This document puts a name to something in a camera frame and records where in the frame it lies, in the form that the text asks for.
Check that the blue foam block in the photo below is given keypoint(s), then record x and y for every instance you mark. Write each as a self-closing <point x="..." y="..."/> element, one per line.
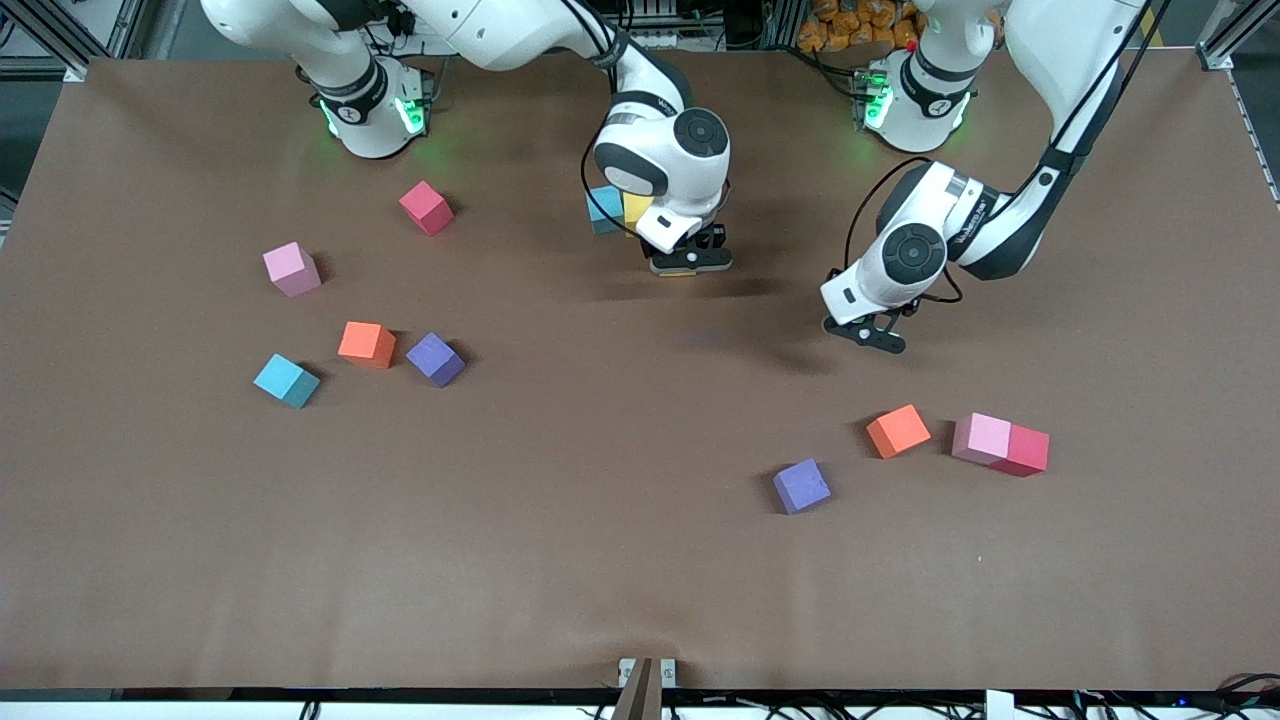
<point x="603" y="208"/>
<point x="285" y="379"/>

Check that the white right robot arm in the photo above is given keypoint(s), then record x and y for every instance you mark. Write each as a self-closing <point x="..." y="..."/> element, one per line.
<point x="670" y="170"/>

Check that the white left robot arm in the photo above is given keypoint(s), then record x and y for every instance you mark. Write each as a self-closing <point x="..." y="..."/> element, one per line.
<point x="1080" y="60"/>

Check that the orange foam block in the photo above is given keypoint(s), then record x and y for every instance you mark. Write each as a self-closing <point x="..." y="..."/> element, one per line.
<point x="365" y="343"/>
<point x="898" y="430"/>

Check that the pink foam block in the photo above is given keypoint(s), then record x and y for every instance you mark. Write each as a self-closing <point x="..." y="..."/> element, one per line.
<point x="980" y="437"/>
<point x="290" y="268"/>

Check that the purple foam block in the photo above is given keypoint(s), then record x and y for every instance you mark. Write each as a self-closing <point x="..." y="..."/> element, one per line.
<point x="434" y="357"/>
<point x="801" y="485"/>

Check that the red foam block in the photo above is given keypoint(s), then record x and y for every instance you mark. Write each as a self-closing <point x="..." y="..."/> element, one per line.
<point x="425" y="207"/>
<point x="1025" y="450"/>

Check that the white slotted power strip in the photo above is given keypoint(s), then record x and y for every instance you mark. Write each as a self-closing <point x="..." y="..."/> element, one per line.
<point x="660" y="40"/>

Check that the bag of orange items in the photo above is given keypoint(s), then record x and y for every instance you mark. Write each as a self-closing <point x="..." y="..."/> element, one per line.
<point x="850" y="25"/>

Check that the white power strip with plugs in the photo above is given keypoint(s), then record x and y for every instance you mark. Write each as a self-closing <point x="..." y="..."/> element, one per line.
<point x="415" y="42"/>

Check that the brown table cover sheet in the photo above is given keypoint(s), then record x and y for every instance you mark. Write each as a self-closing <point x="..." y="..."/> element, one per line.
<point x="640" y="580"/>

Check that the small white box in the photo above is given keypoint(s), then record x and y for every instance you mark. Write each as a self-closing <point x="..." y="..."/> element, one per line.
<point x="1000" y="705"/>

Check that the silver perforated edge rail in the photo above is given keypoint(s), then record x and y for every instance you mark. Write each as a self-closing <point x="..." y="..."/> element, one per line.
<point x="1255" y="135"/>

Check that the brown camera mount with bracket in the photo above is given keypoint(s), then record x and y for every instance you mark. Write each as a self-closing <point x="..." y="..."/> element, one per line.
<point x="640" y="695"/>

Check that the aluminium frame profile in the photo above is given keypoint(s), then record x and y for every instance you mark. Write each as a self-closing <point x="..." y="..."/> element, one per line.
<point x="1225" y="40"/>
<point x="65" y="50"/>

